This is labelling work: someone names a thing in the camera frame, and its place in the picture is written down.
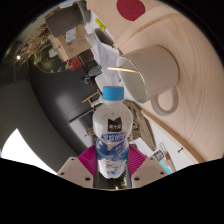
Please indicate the white blue-capped drink bottle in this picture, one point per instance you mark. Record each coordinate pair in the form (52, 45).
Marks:
(111, 133)

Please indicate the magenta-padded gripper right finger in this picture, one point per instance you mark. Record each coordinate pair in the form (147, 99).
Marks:
(137, 160)

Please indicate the beige canvas mat with slats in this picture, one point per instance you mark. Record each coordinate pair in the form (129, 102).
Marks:
(200, 110)

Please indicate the wooden stir stick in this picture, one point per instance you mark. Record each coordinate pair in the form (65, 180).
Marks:
(121, 69)

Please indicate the recessed ceiling spotlights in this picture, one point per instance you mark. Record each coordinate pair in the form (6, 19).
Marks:
(18, 57)

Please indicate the flat round red coaster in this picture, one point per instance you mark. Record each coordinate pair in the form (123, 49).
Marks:
(130, 9)

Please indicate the red box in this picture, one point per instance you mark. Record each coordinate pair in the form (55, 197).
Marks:
(75, 64)

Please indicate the wooden easel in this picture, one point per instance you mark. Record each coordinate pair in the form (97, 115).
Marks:
(90, 98)

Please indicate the dark wall screen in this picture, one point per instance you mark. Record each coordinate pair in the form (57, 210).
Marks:
(81, 133)

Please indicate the white ceramic mug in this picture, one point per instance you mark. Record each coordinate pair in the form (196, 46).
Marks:
(156, 71)

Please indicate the small clear glass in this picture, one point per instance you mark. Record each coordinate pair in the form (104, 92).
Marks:
(91, 39)

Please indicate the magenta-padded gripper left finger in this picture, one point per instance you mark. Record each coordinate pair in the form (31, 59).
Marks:
(86, 160)

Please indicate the yellow sticky note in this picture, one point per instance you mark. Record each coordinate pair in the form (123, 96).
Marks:
(100, 24)

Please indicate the long ceiling light panel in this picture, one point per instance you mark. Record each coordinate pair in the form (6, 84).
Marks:
(20, 150)

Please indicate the grey metal bottle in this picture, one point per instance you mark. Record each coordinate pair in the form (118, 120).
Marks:
(92, 74)

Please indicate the brown cardboard box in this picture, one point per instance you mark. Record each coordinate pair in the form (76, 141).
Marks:
(76, 45)

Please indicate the white plastic chair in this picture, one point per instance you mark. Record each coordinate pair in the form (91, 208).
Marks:
(102, 81)

